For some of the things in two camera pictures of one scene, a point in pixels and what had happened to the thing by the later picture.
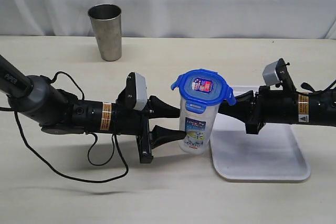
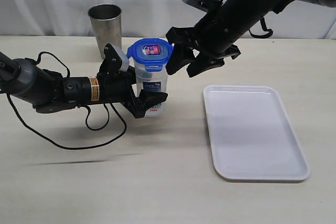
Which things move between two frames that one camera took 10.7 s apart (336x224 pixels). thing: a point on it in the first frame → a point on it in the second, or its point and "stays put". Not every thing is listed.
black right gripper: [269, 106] → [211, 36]
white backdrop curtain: [250, 5] stays put
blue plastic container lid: [202, 88] → [152, 52]
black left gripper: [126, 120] → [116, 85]
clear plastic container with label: [198, 127] → [154, 81]
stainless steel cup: [106, 20] stays put
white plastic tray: [274, 154] stays put
